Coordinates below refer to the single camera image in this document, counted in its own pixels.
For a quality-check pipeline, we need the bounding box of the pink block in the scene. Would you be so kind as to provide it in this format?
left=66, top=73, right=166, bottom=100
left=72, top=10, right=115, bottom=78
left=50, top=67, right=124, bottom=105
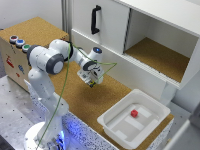
left=130, top=109, right=139, bottom=119

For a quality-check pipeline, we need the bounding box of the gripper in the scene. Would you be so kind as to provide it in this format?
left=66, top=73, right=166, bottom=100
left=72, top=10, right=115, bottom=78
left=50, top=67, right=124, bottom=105
left=77, top=68, right=104, bottom=86

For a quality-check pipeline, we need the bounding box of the blue button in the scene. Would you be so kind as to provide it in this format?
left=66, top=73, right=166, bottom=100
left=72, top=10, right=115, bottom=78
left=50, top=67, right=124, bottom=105
left=15, top=38, right=26, bottom=49

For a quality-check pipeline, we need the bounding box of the white plastic box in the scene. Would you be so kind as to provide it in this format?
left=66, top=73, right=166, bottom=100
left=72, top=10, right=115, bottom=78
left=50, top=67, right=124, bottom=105
left=96, top=88, right=171, bottom=150

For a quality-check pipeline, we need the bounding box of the white sliding door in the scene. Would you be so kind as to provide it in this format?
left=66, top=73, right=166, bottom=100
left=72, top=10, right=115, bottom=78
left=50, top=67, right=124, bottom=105
left=71, top=0, right=131, bottom=55

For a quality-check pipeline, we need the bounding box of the green button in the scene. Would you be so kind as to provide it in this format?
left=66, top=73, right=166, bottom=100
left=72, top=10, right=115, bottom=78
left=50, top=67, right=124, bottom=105
left=21, top=43, right=32, bottom=54

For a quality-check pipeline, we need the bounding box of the black door handle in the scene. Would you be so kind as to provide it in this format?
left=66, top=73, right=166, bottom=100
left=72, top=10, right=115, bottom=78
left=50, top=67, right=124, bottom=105
left=90, top=4, right=102, bottom=36

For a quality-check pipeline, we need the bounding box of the wooden drawer box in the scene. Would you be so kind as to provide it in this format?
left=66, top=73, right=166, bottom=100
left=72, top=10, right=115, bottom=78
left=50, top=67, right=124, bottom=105
left=0, top=16, right=70, bottom=92

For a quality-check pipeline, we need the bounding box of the green cable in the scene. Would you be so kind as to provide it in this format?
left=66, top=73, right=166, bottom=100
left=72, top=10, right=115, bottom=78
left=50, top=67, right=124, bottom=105
left=34, top=41, right=118, bottom=150

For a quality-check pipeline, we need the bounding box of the white cabinet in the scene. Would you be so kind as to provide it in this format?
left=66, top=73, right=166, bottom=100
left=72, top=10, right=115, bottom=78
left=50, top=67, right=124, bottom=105
left=68, top=0, right=200, bottom=107

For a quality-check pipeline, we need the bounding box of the red button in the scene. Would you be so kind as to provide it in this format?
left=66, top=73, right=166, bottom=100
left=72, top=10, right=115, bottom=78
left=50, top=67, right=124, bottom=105
left=9, top=34, right=19, bottom=45

